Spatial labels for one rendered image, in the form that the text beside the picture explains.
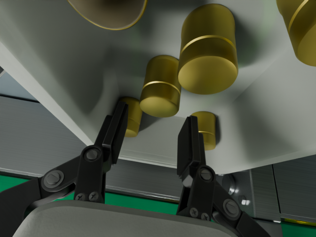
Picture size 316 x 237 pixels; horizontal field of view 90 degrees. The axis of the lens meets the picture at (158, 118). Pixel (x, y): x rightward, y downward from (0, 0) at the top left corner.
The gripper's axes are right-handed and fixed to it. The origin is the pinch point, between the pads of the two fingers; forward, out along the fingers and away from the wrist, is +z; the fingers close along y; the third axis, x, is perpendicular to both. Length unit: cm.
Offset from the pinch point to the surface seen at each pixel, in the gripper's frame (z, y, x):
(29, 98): 13.1, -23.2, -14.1
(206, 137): 4.8, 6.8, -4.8
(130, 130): 4.2, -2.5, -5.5
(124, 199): -0.2, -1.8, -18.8
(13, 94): 13.0, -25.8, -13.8
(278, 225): -3.2, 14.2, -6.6
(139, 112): 7.0, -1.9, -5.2
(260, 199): -0.8, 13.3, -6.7
